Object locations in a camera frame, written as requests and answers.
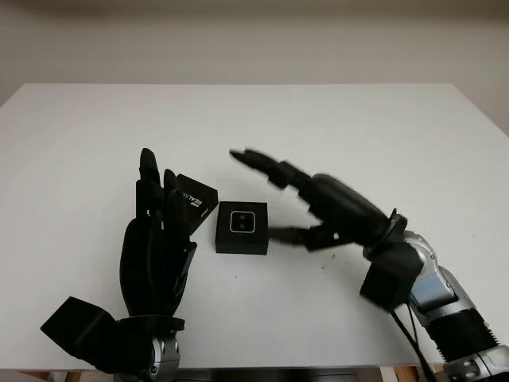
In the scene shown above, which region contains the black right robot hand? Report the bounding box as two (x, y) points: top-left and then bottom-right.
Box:
(228, 148), (409, 254)

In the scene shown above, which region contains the black RealSense box lid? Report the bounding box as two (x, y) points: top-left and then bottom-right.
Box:
(173, 173), (220, 236)

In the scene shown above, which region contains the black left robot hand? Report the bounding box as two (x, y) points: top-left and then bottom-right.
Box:
(119, 147), (199, 320)

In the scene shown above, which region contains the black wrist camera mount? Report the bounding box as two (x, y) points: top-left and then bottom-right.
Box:
(358, 241), (424, 310)
(39, 294), (187, 376)

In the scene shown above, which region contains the black box base with foam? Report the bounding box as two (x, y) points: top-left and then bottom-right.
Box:
(214, 201), (269, 256)

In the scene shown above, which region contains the small silver depth camera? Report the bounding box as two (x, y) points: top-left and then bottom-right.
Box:
(229, 209), (257, 234)

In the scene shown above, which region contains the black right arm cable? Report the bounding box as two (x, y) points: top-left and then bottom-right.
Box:
(390, 305), (439, 382)

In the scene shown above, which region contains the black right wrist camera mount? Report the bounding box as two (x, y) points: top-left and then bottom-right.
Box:
(358, 241), (424, 310)

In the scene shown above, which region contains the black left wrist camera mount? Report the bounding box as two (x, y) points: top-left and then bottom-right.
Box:
(39, 294), (187, 376)

